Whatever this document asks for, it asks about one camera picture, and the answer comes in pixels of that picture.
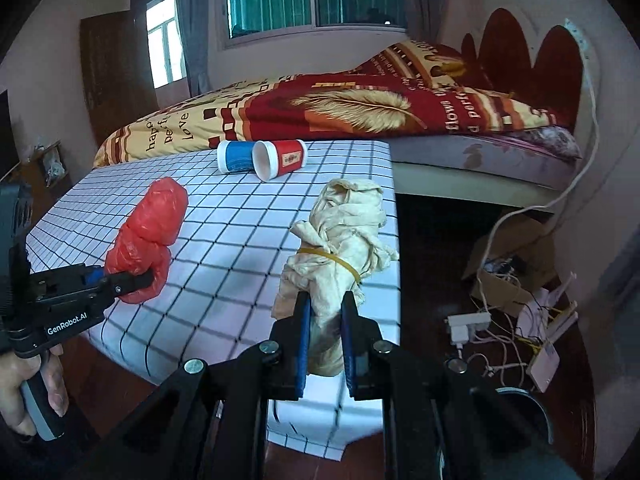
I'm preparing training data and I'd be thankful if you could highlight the red plastic bag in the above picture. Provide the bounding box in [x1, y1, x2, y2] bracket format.
[105, 178, 189, 304]

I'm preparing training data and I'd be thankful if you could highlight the beige paper bag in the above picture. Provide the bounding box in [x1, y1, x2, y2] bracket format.
[271, 179, 399, 377]

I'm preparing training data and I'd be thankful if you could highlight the black round trash bin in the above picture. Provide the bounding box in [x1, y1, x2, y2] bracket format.
[497, 387, 554, 445]

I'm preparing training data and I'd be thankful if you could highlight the person's left hand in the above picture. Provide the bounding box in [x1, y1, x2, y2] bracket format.
[0, 344, 68, 437]

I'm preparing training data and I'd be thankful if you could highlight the white power strip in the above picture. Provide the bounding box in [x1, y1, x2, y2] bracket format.
[446, 311, 491, 348]

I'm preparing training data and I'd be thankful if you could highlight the white grid-pattern table cloth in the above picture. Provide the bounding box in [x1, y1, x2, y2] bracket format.
[25, 138, 402, 461]

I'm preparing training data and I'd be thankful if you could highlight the framed picture on stand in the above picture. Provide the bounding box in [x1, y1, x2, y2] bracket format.
[32, 141, 67, 188]

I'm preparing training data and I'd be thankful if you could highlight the white wifi router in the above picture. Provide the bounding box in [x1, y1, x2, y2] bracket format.
[516, 272, 578, 393]

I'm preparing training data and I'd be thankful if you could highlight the blue white paper cup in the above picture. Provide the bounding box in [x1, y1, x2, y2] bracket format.
[216, 140, 255, 174]

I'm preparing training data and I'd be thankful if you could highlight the brown cardboard box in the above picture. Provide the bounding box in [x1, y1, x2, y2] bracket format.
[462, 216, 556, 318]

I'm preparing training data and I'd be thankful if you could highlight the brown wooden wardrobe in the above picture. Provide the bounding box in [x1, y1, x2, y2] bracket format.
[79, 11, 158, 144]

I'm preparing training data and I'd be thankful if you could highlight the red white paper cup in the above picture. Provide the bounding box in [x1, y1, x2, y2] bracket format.
[252, 139, 308, 181]

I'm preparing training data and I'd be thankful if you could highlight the small side window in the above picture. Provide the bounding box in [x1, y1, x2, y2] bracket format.
[145, 0, 186, 89]

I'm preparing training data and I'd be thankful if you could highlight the bed with grey mattress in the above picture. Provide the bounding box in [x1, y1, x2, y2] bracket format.
[387, 136, 578, 208]

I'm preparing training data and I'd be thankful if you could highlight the grey curtain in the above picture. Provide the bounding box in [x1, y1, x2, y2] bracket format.
[176, 0, 212, 96]

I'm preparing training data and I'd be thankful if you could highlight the red yellow patterned quilt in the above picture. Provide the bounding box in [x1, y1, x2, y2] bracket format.
[93, 40, 558, 168]

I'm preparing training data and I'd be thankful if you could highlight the red heart-shaped headboard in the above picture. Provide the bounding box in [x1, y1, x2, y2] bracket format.
[461, 8, 585, 132]

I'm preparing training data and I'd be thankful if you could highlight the white charging cable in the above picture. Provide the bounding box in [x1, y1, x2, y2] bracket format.
[474, 64, 601, 311]

